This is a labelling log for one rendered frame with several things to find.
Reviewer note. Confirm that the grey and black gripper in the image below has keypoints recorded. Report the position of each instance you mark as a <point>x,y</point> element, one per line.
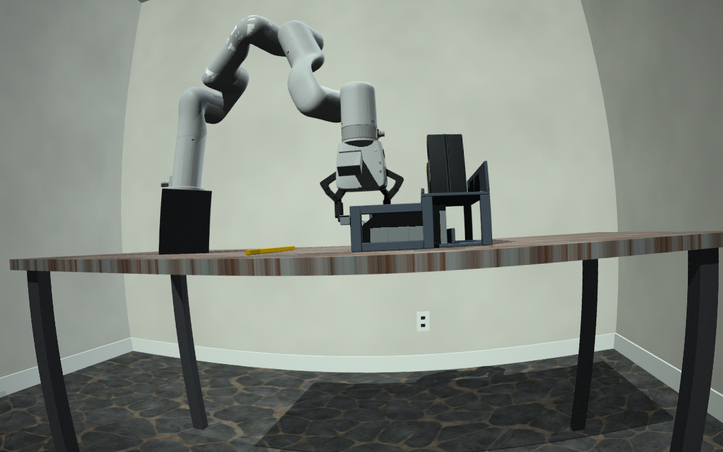
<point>373,175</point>

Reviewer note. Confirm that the grey metal bin rack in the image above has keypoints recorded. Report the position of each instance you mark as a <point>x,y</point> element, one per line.
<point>478,190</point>

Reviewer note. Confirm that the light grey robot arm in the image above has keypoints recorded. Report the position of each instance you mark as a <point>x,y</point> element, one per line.
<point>354,105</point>

